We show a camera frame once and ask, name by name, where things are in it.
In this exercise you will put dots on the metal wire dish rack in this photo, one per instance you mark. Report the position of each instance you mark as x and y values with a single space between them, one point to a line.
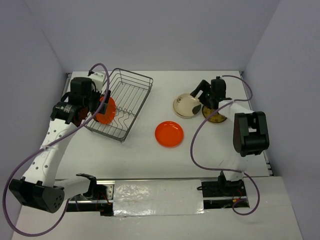
129 90

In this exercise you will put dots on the silver foil tape patch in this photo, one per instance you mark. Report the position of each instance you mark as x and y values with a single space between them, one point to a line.
157 198

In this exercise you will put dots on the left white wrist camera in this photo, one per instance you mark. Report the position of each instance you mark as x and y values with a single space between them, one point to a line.
98 80

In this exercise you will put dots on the rear brown yellow plate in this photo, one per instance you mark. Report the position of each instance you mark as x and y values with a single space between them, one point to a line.
80 115

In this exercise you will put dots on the metal base rail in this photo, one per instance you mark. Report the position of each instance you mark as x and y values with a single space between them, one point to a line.
102 200

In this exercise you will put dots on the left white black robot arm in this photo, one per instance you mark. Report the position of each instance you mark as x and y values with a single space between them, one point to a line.
38 187

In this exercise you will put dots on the orange plate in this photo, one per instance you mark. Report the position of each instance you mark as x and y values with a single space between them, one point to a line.
110 112
169 134

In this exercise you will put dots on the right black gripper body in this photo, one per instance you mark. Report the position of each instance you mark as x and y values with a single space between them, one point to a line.
208 103

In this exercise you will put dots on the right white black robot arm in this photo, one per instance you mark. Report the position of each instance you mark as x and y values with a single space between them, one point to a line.
250 136

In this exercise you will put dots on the yellow patterned plate brown rim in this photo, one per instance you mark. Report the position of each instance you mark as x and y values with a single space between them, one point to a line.
216 118

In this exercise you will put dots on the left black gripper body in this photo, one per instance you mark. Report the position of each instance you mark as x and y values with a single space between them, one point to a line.
93 101

